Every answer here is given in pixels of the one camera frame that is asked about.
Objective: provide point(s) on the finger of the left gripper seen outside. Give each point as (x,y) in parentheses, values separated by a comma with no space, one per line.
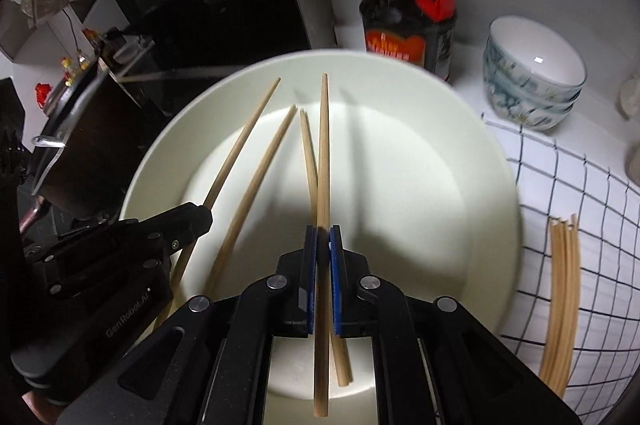
(164,233)

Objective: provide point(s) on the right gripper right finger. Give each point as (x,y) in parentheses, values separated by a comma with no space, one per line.
(366,305)

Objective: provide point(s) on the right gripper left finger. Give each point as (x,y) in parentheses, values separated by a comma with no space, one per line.
(281,305)

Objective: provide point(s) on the wooden chopstick four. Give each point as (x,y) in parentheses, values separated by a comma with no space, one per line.
(318,178)

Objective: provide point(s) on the wooden chopstick three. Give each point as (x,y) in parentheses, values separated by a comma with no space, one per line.
(323,325)

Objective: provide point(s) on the wooden chopstick five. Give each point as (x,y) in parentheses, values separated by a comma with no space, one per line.
(556,301)

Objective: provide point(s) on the wooden chopstick six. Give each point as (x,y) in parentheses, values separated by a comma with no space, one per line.
(563,228)

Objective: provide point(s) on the wooden chopstick seven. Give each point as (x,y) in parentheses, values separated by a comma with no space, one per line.
(566,245)

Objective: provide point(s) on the large white round bowl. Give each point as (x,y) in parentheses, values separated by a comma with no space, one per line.
(387,152)

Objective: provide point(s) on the black white checked cloth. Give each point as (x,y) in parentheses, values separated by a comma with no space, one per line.
(555,181)

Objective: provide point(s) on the bottom floral bowl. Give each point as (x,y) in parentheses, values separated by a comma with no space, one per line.
(525,114)

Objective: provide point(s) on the floral bowl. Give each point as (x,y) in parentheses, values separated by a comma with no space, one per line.
(525,114)
(536,59)
(499,84)

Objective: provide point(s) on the middle floral bowl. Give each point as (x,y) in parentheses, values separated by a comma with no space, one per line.
(499,84)

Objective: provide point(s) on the top floral bowl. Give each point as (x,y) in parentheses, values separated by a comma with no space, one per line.
(536,59)

